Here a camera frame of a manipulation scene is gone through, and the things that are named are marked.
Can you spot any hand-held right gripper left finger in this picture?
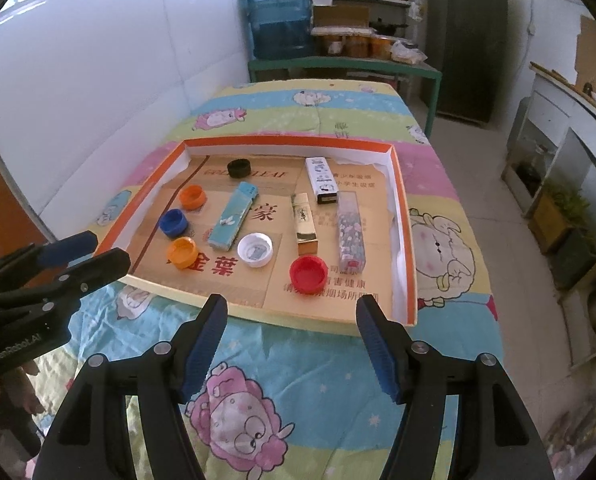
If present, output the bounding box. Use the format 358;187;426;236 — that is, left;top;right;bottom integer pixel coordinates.
40;294;229;480

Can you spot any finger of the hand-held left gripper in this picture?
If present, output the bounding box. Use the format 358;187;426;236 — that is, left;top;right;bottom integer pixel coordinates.
0;231;98;281
38;247;131;311

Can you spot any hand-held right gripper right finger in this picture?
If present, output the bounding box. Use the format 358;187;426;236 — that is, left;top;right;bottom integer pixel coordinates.
355;294;554;480

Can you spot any orange bottle cap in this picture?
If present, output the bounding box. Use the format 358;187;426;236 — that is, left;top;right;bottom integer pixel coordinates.
167;236;200;271
181;185;208;209

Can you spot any blue bottle cap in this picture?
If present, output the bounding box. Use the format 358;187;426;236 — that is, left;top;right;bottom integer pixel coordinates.
159;209;188;237

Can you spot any shallow orange-rimmed cardboard box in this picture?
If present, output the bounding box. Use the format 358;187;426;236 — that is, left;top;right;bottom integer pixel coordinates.
94;135;419;338

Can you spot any red bottle cap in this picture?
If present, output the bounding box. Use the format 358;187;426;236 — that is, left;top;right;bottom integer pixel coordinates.
289;255;330;297

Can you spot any white bottle cap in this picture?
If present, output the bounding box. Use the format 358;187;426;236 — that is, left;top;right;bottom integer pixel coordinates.
237;232;274;268

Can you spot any clear floral patterned lighter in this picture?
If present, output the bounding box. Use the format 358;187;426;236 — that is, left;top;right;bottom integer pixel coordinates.
337;192;369;271

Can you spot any teal clear lighter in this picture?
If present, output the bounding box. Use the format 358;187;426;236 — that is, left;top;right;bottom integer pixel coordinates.
208;182;260;252

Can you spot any gold lighter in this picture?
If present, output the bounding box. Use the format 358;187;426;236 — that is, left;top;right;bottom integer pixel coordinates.
290;192;320;256

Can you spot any white printed lighter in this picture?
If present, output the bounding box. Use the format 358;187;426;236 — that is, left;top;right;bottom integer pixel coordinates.
304;156;340;205

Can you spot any person's left hand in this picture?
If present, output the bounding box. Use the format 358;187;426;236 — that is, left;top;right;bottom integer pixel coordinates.
0;357;46;428

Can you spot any cartoon sheep printed blanket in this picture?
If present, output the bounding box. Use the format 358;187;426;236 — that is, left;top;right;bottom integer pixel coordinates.
43;80;501;480

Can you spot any printed cardboard liner sheet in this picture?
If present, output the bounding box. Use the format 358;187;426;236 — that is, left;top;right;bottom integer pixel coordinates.
128;152;396;321

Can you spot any yellow planter with greens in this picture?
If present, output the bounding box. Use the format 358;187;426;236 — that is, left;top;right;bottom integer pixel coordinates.
530;185;591;256

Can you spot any green low table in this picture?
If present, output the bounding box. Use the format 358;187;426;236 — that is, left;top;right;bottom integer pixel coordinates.
248;55;443;138

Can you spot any white kitchen counter cabinet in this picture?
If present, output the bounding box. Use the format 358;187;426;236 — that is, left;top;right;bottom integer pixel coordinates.
500;62;596;361

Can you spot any white plastic bag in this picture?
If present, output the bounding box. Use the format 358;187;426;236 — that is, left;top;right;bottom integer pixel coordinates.
390;40;427;66

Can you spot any blue water jug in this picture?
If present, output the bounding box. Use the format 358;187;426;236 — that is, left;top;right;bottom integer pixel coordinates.
241;0;315;61

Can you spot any dark grey refrigerator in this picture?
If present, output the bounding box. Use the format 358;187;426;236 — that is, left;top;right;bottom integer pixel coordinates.
425;0;509;125

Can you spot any brown cardboard box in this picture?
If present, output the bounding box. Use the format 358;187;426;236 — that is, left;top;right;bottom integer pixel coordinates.
312;4;371;28

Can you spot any white metal shelf rack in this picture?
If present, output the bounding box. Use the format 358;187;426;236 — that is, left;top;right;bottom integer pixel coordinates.
285;0;419;58

